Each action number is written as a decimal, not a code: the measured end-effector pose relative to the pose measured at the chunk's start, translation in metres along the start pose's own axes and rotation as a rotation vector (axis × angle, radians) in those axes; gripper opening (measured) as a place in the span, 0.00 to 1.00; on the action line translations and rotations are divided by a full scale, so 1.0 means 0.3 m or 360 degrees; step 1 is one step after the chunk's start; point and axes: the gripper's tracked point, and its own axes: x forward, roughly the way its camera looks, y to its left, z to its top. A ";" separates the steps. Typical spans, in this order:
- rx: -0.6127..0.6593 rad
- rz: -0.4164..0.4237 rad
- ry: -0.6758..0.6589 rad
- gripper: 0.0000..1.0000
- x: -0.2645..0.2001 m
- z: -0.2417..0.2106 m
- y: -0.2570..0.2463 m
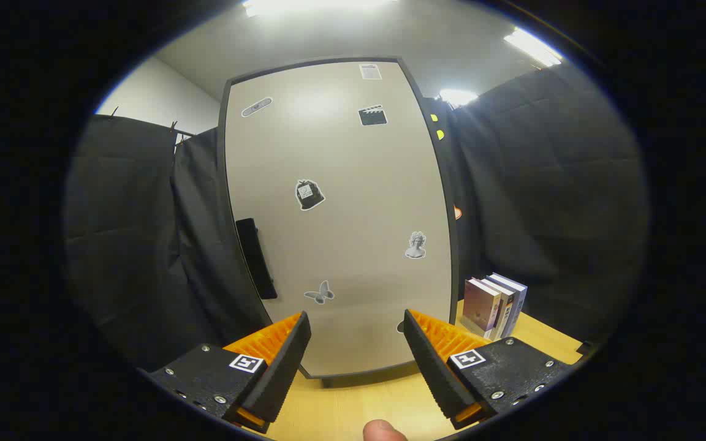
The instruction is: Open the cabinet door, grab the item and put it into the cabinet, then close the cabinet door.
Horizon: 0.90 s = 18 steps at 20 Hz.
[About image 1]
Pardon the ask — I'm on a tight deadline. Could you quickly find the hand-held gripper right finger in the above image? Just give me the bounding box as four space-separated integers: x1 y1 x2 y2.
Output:
402 309 574 431

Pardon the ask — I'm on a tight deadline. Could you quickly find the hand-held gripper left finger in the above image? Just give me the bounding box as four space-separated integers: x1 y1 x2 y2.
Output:
139 311 313 434

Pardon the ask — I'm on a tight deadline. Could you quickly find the black door handle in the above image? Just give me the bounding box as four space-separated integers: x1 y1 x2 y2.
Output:
235 217 278 301

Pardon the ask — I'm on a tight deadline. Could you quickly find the beige cabinet door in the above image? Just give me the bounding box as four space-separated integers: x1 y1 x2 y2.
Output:
223 60 455 378

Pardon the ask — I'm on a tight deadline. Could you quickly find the dark grey cabinet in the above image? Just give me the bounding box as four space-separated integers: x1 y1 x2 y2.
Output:
217 56 461 390

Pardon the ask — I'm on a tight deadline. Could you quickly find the pink cover book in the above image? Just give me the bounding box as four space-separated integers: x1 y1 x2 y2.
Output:
460 279 502 337

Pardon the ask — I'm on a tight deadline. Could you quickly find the blue grey book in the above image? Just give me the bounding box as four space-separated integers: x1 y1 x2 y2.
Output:
491 273 528 337

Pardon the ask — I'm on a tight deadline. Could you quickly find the black backdrop cloth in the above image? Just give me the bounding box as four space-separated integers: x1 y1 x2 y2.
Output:
64 61 651 371

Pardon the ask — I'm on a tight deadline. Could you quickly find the small ceiling light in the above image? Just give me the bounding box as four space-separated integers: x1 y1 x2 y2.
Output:
439 89 479 107

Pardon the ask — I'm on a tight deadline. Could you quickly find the long ceiling light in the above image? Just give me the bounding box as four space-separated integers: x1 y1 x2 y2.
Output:
503 28 563 67

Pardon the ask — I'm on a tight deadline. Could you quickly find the wide ceiling light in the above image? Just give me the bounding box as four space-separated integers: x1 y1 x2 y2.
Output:
241 0 400 18

